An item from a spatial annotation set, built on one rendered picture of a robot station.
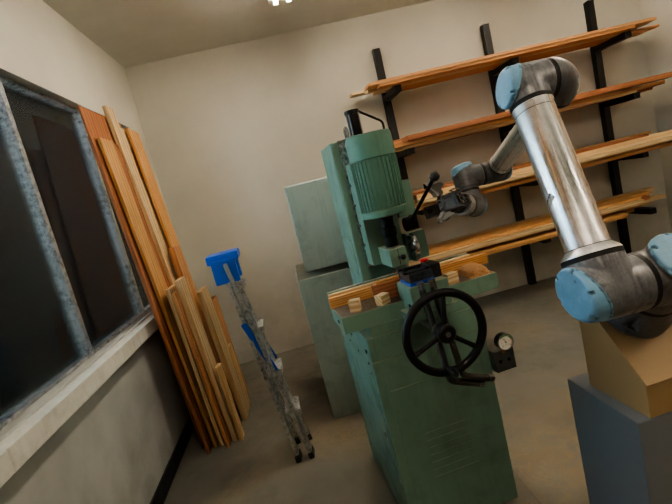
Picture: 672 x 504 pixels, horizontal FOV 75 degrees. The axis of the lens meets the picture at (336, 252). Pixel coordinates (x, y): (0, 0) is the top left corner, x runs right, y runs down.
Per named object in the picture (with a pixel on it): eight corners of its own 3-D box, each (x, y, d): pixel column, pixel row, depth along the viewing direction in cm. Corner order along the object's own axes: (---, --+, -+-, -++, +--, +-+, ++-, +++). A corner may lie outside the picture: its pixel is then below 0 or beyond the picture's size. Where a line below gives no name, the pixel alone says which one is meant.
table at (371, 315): (351, 343, 144) (346, 326, 143) (333, 320, 174) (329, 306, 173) (515, 291, 154) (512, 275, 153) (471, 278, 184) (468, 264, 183)
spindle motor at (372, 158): (370, 221, 159) (349, 135, 155) (358, 220, 176) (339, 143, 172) (415, 209, 162) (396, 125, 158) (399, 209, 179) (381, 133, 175)
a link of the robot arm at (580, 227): (668, 307, 105) (556, 43, 122) (601, 325, 103) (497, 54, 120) (624, 314, 120) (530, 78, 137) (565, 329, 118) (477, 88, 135)
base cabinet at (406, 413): (414, 540, 166) (371, 364, 156) (371, 455, 222) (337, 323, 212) (519, 497, 173) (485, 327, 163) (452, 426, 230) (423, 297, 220)
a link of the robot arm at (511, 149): (588, 41, 125) (498, 162, 189) (548, 48, 124) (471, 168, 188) (606, 73, 122) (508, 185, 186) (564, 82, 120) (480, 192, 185)
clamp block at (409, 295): (413, 314, 147) (408, 289, 146) (400, 306, 160) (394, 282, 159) (454, 302, 150) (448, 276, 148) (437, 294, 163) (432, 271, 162)
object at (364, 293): (331, 309, 167) (328, 299, 167) (330, 308, 169) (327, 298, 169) (488, 262, 178) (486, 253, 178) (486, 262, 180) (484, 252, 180)
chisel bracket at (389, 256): (393, 272, 167) (388, 250, 165) (382, 267, 180) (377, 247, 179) (411, 266, 168) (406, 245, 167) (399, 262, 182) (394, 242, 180)
